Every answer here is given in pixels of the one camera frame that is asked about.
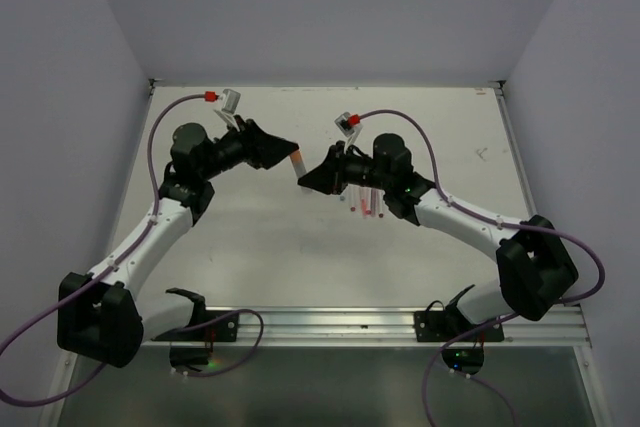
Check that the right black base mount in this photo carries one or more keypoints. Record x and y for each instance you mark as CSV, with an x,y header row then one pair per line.
x,y
440,323

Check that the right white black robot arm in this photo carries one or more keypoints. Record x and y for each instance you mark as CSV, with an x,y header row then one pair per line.
x,y
534,267

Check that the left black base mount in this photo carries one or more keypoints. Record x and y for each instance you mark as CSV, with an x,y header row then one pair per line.
x,y
193,331

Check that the white purple pen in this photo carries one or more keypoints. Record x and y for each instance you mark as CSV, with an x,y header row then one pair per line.
x,y
352,199

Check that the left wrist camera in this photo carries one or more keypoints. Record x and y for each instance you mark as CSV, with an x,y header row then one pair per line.
x,y
226,106

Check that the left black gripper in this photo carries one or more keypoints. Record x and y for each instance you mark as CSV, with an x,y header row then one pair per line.
x,y
264,149

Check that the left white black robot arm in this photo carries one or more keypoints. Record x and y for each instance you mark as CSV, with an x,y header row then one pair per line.
x,y
100,316

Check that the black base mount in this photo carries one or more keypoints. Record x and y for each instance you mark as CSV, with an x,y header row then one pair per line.
x,y
193,331
440,323

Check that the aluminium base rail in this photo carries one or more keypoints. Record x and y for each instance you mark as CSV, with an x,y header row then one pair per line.
x,y
339,327

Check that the pink capped pen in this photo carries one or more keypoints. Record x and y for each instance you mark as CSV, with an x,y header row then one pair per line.
x,y
371,203

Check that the mauve barrel red pen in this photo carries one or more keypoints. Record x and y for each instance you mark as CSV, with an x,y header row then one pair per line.
x,y
376,204

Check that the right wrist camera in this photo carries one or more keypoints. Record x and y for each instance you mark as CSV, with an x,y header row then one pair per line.
x,y
350,126

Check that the orange highlighter cap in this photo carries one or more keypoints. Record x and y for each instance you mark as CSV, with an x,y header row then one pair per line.
x,y
296,154

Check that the white dark red pen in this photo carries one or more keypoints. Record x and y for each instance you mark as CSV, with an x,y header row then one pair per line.
x,y
381,205

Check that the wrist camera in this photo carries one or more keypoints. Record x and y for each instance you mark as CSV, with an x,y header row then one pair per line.
x,y
350,126
226,106

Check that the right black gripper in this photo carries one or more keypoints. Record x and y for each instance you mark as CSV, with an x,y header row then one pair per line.
x,y
329,177

